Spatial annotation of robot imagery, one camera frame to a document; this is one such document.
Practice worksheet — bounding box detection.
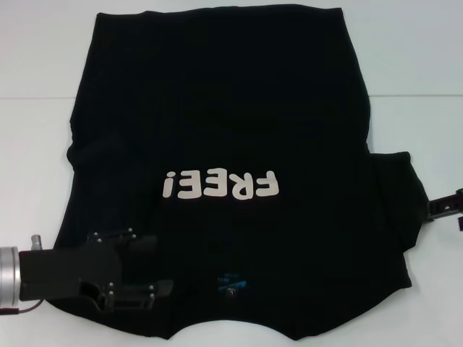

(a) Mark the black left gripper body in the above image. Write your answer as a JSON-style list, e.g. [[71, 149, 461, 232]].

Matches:
[[18, 236, 126, 312]]

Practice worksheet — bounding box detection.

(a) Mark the black shirt with FREE print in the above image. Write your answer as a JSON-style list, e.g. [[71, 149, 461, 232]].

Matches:
[[33, 9, 432, 323]]

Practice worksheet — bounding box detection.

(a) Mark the thin dark cable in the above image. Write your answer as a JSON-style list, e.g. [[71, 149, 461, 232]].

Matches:
[[0, 299, 45, 314]]

